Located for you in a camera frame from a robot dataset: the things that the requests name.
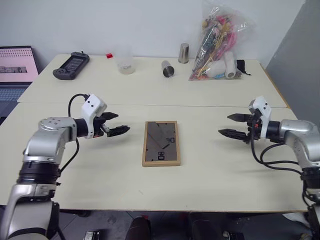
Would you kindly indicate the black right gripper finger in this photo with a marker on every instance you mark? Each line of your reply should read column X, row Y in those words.
column 232, row 134
column 238, row 117

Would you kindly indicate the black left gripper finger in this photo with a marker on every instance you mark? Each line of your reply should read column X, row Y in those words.
column 111, row 115
column 119, row 130

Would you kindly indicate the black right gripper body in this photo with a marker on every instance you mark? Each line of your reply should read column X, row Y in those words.
column 252, row 130

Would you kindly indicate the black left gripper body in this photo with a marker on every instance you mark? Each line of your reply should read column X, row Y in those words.
column 98, row 125

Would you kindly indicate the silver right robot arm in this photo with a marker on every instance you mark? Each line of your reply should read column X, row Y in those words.
column 300, row 135

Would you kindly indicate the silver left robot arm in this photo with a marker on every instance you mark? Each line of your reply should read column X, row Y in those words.
column 47, row 140

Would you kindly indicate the metal cup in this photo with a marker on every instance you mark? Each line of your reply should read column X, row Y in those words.
column 168, row 68

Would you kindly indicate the laptop computer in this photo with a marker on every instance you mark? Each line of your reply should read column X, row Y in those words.
column 13, row 65

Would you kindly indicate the white roll in bag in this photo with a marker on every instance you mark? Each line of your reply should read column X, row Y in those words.
column 229, row 65

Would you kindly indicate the clear plastic cup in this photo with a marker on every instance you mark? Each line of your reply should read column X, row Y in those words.
column 125, row 62

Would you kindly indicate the small red block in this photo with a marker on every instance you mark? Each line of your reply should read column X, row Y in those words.
column 109, row 55

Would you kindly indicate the black handheld game controller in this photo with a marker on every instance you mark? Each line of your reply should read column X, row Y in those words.
column 71, row 65

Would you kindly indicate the clear bag of colourful items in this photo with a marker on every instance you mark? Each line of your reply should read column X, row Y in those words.
column 215, row 42

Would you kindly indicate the tall steel cup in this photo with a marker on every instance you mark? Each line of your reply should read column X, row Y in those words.
column 183, row 53

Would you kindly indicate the dark rounded shape under table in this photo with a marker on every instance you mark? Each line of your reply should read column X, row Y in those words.
column 138, row 228

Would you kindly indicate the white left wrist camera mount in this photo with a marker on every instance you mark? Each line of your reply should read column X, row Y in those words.
column 92, row 103

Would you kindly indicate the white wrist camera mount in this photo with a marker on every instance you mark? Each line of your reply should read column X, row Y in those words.
column 92, row 103
column 263, row 110

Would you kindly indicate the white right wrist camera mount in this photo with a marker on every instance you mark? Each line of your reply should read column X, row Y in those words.
column 263, row 110

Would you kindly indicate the wooden picture frame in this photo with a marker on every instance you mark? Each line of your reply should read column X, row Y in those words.
column 161, row 143

